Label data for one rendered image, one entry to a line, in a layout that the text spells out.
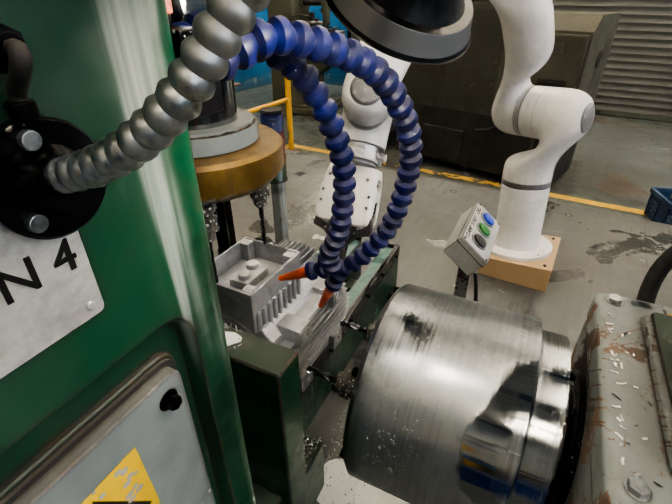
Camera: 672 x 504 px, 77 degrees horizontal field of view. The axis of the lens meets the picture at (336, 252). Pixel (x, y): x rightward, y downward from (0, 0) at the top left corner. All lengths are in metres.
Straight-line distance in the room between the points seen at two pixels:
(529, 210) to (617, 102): 6.12
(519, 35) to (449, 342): 0.73
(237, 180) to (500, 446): 0.35
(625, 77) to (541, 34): 6.20
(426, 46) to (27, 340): 0.19
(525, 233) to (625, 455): 0.86
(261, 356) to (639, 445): 0.34
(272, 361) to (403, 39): 0.35
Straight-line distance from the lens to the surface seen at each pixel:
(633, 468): 0.43
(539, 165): 1.16
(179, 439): 0.28
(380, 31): 0.19
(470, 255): 0.83
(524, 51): 1.06
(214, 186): 0.41
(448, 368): 0.45
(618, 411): 0.46
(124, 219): 0.20
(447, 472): 0.47
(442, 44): 0.19
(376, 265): 1.01
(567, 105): 1.11
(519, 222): 1.22
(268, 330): 0.58
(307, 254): 0.69
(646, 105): 7.30
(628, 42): 7.19
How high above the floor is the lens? 1.47
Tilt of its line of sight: 31 degrees down
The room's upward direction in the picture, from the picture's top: straight up
